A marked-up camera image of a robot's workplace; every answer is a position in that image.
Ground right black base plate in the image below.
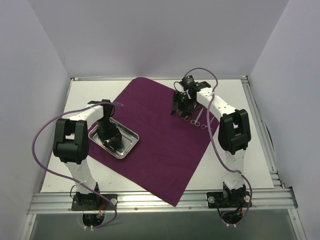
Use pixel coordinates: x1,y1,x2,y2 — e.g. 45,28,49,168
206,191,253,209

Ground steel instrument tray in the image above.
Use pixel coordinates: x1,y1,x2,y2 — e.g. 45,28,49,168
88,118,140,160

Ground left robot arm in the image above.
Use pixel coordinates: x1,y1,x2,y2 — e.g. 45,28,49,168
53,99,122,210

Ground purple cloth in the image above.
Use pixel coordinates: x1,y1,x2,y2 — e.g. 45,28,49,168
89,77,210,206

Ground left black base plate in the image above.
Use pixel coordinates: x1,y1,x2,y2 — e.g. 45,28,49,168
71,193,115,211

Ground aluminium rail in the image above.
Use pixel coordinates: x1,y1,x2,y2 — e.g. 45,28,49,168
26,187,299,215
241,75,285,189

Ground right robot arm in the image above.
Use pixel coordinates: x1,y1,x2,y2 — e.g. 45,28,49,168
171,75,252,207

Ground aluminium right rail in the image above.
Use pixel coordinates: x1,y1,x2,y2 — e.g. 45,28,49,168
241,75,285,189

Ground steel forceps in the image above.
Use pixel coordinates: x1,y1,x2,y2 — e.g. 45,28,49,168
181,115,191,122
201,117,215,131

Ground aluminium front rail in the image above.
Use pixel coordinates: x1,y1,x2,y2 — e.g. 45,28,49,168
26,187,299,215

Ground steel surgical scissors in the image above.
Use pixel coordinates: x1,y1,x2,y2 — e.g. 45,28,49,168
190,107,204,127

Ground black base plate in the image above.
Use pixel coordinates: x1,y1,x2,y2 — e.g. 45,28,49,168
71,193,115,211
206,191,253,209

